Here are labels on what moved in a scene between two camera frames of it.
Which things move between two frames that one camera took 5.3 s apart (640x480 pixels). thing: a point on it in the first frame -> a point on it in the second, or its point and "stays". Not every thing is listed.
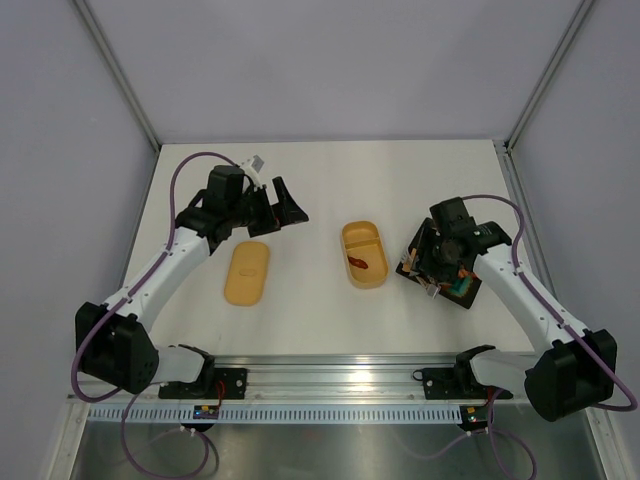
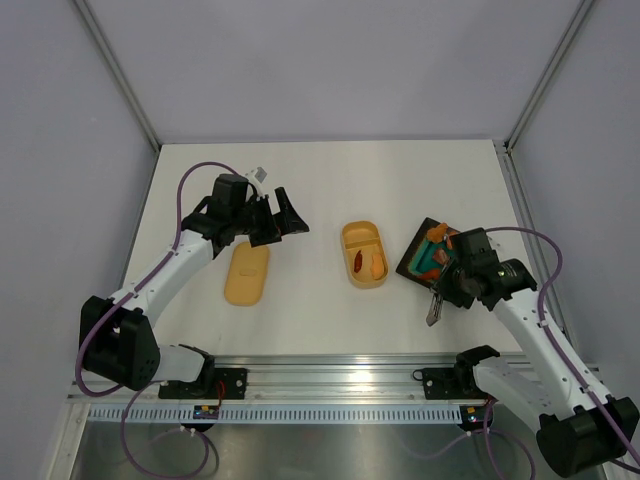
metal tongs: [431, 287] -> [434, 314]
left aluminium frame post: [115, 72] stays
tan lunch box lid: [247, 272] stays
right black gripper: [428, 264] -> [449, 293]
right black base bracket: [450, 383] stays
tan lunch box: [365, 254] stays
